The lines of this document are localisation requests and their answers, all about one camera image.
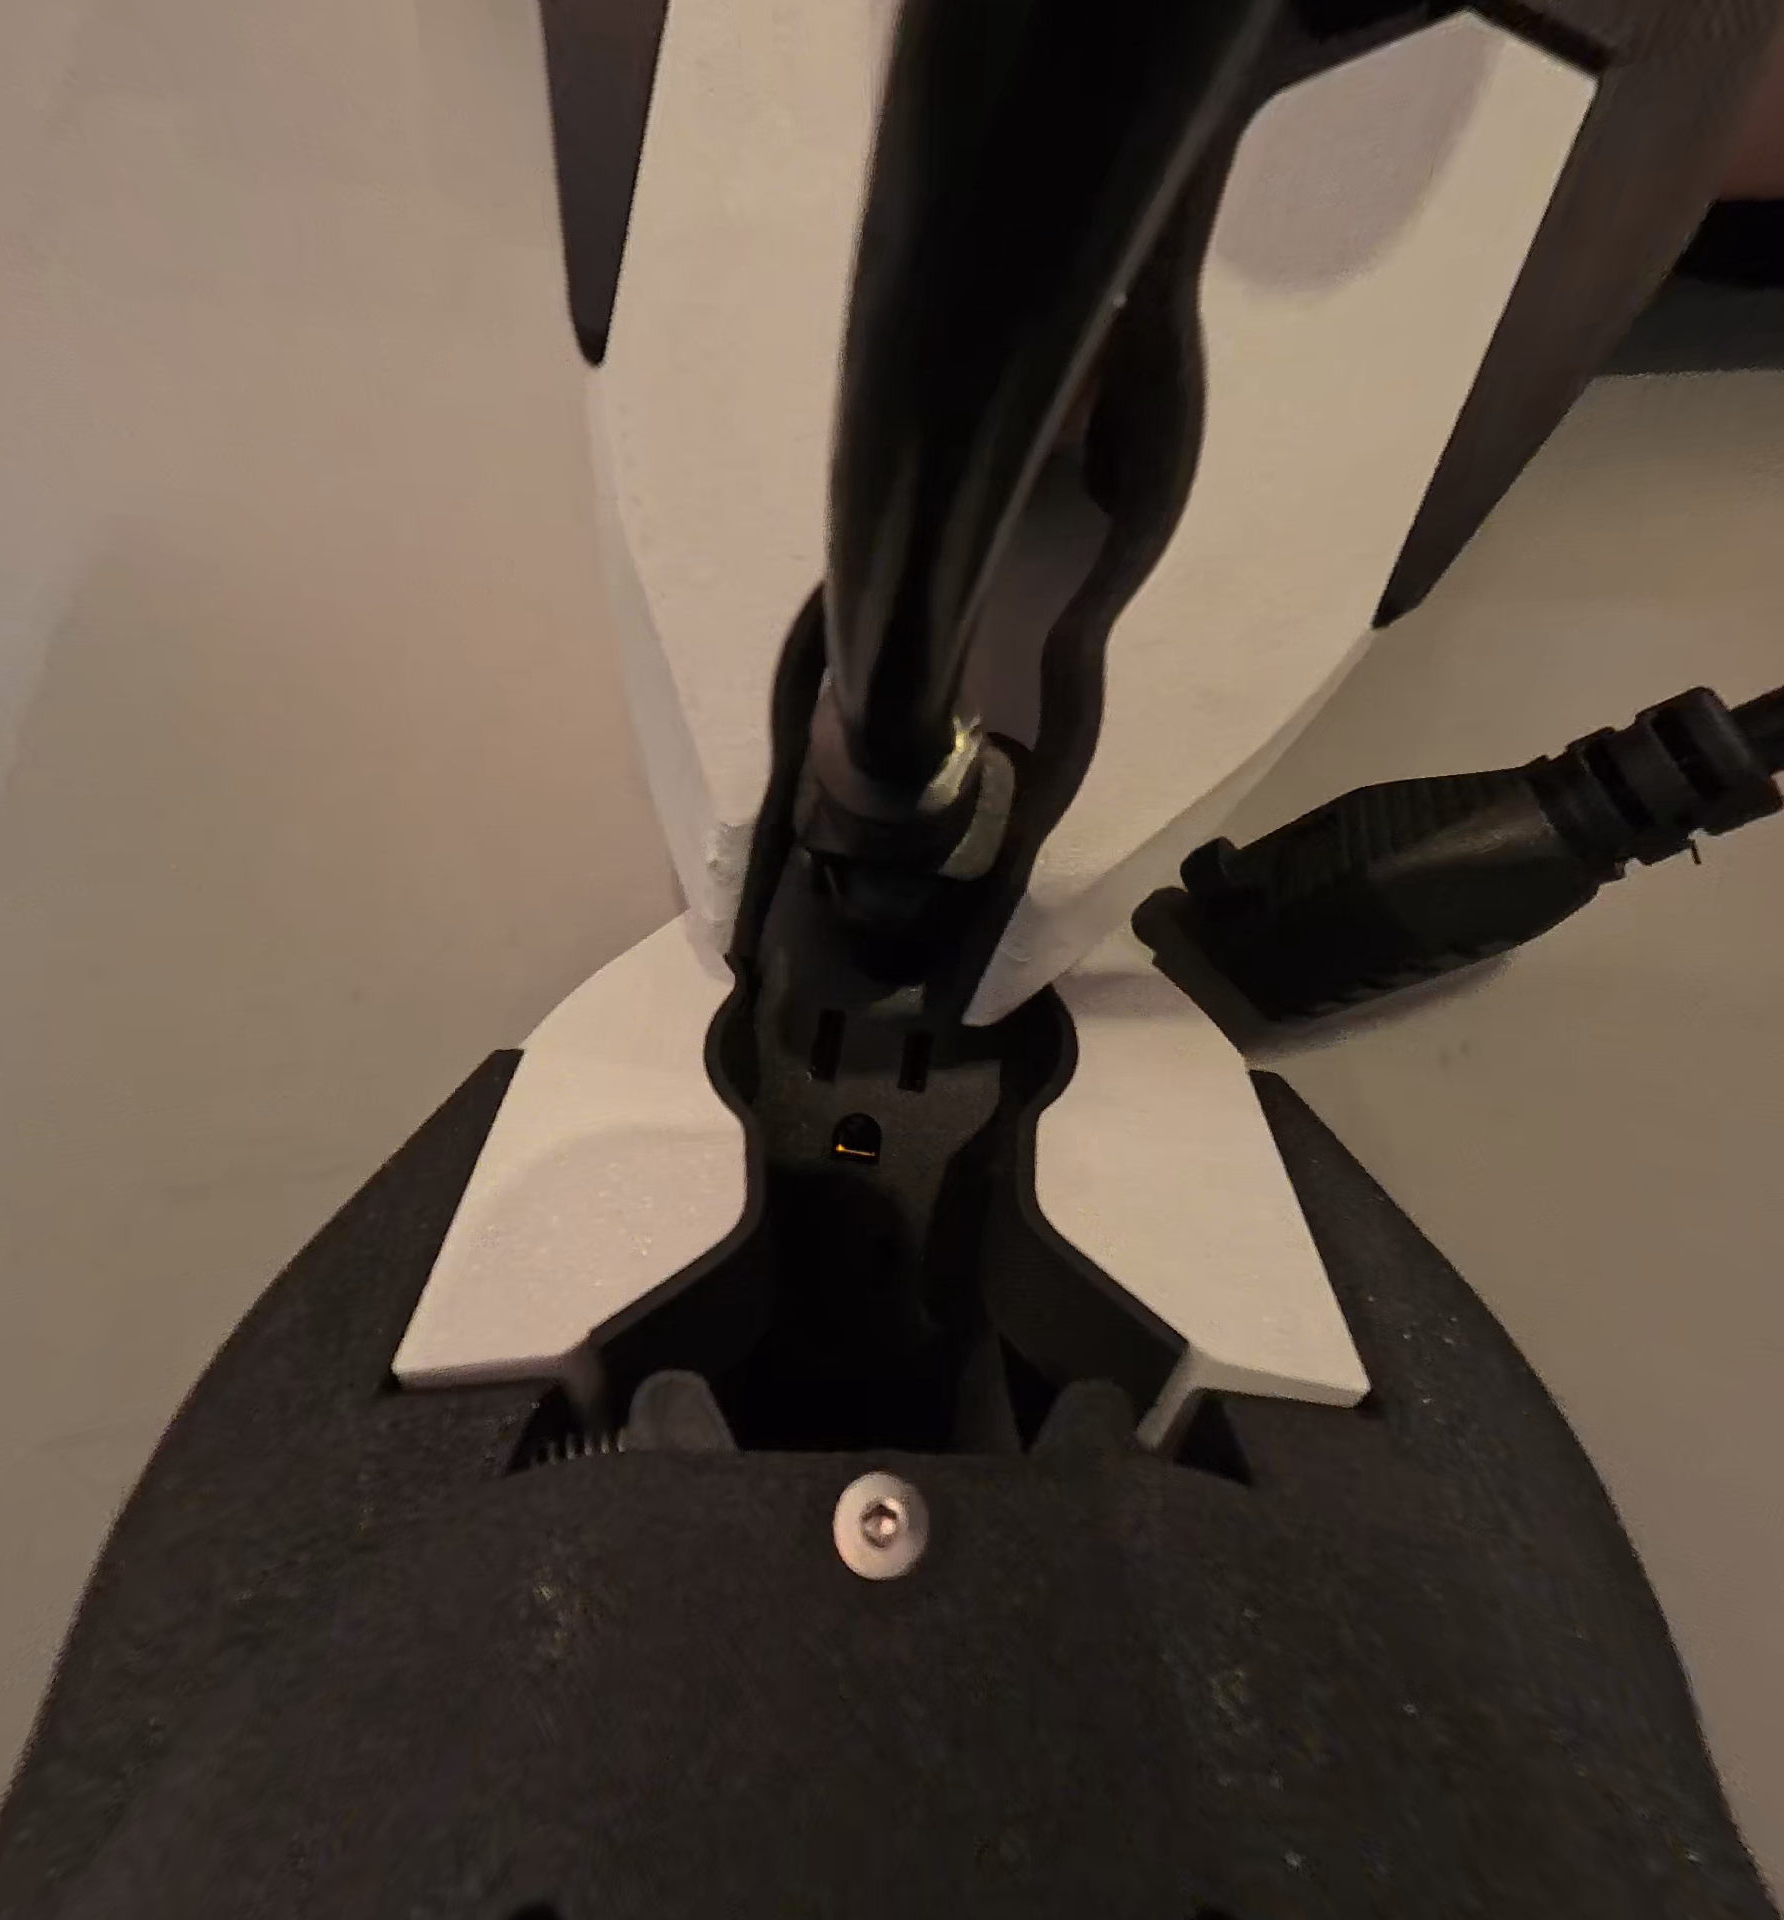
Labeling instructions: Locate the black power strip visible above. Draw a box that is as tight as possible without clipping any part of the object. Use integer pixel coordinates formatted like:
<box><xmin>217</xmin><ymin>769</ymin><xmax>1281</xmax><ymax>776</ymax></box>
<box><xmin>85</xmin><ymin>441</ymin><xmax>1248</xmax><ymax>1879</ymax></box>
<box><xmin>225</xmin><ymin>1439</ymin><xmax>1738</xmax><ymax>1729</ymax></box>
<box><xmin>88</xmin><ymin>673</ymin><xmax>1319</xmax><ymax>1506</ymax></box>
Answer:
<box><xmin>733</xmin><ymin>883</ymin><xmax>1021</xmax><ymax>1448</ymax></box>

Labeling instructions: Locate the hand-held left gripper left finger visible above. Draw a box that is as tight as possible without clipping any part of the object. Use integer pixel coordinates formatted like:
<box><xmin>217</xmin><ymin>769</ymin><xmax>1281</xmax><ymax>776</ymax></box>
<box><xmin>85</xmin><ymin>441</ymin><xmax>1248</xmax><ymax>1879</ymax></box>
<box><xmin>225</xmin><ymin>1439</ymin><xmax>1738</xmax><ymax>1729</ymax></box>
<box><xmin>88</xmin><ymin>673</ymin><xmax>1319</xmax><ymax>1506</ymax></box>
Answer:
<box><xmin>392</xmin><ymin>916</ymin><xmax>774</xmax><ymax>1397</ymax></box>

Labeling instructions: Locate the black power plug cord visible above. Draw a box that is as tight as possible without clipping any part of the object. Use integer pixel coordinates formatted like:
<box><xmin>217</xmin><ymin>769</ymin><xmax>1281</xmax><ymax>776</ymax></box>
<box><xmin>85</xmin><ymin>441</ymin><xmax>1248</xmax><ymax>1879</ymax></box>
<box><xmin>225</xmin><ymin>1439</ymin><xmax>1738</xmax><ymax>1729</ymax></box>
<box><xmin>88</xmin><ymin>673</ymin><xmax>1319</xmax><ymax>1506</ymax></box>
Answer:
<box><xmin>794</xmin><ymin>0</ymin><xmax>1291</xmax><ymax>998</ymax></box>

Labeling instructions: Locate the black bumpy wrist rest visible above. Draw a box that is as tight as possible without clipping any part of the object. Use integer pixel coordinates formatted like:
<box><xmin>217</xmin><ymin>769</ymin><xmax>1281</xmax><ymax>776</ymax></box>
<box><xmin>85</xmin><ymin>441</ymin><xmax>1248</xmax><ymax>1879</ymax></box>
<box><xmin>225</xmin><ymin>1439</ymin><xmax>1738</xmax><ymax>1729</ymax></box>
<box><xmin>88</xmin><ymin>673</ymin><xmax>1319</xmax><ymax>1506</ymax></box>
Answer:
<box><xmin>1619</xmin><ymin>196</ymin><xmax>1784</xmax><ymax>374</ymax></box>

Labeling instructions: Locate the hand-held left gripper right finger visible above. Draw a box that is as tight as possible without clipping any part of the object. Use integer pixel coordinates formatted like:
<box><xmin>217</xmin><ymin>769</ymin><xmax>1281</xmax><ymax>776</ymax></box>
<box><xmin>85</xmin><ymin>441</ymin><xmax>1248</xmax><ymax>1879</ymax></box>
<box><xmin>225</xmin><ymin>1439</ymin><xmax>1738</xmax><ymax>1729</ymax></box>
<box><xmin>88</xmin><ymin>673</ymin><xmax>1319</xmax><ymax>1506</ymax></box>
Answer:
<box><xmin>1005</xmin><ymin>966</ymin><xmax>1368</xmax><ymax>1405</ymax></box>

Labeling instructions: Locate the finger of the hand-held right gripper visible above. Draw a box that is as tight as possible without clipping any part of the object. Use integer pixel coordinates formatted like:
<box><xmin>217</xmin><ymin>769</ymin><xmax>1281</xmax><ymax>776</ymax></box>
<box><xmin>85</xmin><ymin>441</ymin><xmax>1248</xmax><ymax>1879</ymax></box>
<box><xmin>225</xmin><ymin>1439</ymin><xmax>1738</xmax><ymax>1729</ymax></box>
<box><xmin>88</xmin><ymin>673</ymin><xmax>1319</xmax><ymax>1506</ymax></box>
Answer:
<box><xmin>583</xmin><ymin>0</ymin><xmax>894</xmax><ymax>970</ymax></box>
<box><xmin>968</xmin><ymin>10</ymin><xmax>1608</xmax><ymax>1029</ymax></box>

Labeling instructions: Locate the black ridged plug cord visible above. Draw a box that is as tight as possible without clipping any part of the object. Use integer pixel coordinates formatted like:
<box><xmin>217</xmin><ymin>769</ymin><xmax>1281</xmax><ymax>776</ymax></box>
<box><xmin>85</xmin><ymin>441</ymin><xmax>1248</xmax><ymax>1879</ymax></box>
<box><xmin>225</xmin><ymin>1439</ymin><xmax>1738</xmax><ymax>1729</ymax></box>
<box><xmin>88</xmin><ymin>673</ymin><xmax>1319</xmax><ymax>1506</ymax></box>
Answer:
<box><xmin>1133</xmin><ymin>650</ymin><xmax>1784</xmax><ymax>1026</ymax></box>

